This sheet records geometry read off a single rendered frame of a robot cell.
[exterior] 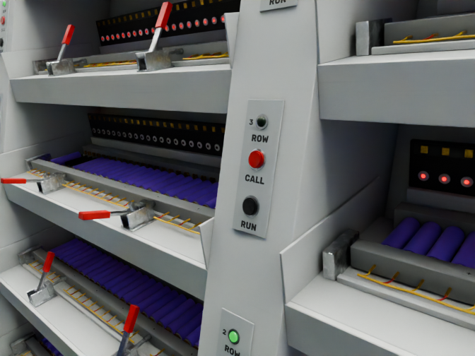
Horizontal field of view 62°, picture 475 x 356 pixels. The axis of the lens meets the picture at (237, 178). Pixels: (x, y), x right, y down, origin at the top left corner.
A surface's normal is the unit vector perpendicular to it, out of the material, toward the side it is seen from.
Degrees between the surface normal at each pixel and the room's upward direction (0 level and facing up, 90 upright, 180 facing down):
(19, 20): 90
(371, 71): 111
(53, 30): 90
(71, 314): 21
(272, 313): 90
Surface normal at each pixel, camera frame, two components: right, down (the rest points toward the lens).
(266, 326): -0.66, -0.02
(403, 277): -0.66, 0.33
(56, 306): -0.12, -0.93
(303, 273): 0.74, 0.15
